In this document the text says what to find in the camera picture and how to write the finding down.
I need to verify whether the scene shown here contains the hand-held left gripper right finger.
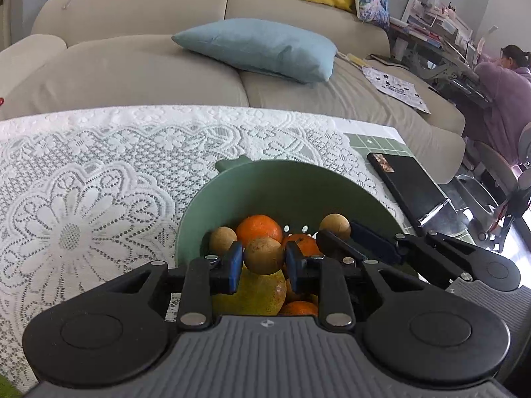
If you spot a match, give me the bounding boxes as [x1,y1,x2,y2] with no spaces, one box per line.
[284,240,432,331]

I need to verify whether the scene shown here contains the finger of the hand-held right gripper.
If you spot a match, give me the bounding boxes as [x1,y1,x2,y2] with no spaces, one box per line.
[315,229,472,288]
[349,220,494,266]

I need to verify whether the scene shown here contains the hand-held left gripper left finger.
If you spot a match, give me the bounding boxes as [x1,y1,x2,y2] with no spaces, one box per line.
[89,240,245,331]

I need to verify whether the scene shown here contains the tan longan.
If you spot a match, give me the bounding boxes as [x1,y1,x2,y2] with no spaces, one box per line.
[243,236,287,275]
[208,226,238,254]
[319,213,352,241]

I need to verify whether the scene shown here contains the green colander bowl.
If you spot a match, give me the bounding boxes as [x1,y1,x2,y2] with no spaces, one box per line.
[174,155,416,318]

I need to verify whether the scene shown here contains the yellow pear fruit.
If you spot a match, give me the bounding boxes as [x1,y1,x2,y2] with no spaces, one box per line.
[211,267,288,318]

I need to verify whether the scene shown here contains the black notebook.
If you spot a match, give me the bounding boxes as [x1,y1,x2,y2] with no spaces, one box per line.
[366,152,457,227]

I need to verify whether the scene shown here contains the grey office chair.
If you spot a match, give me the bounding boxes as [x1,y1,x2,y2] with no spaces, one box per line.
[454,122,531,253]

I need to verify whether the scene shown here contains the white printed cloth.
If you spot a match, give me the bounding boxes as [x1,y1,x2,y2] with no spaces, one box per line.
[362,65,432,114]

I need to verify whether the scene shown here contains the white lace tablecloth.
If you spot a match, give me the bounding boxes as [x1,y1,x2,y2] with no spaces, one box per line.
[0,105,405,365]

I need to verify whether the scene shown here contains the dark booklet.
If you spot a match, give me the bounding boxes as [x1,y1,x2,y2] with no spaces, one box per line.
[369,53,405,67]

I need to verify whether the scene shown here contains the yellow booklet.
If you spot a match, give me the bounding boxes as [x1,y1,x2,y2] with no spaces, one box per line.
[337,51,368,68]

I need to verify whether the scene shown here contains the cluttered desk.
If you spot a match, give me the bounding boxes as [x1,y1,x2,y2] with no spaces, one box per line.
[390,0,494,104]

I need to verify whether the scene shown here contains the light blue pillow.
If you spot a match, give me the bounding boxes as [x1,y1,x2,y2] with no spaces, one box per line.
[171,19,339,84]

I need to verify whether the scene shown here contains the beige sofa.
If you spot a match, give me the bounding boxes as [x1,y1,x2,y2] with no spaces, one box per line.
[0,0,467,183]

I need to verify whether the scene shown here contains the green fruit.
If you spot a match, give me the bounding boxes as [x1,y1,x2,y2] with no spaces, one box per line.
[0,375,21,398]

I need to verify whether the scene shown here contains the white door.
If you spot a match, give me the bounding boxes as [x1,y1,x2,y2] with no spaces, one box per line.
[0,0,21,52]

